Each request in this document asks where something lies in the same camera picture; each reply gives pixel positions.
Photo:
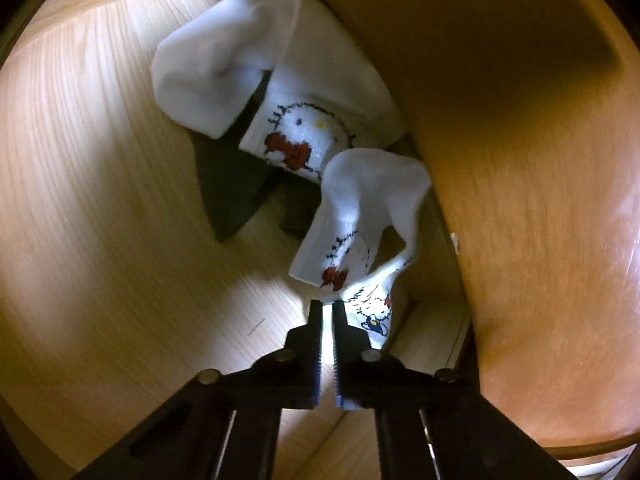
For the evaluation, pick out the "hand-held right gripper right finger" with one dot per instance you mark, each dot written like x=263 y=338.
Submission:
x=339 y=370

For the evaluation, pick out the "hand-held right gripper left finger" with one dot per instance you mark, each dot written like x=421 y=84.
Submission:
x=316 y=370

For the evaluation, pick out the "white sock red bow cat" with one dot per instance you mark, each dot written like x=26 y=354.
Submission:
x=310 y=60
x=370 y=190

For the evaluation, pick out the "white sock blue bow cat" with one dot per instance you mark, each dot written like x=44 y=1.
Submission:
x=375 y=315

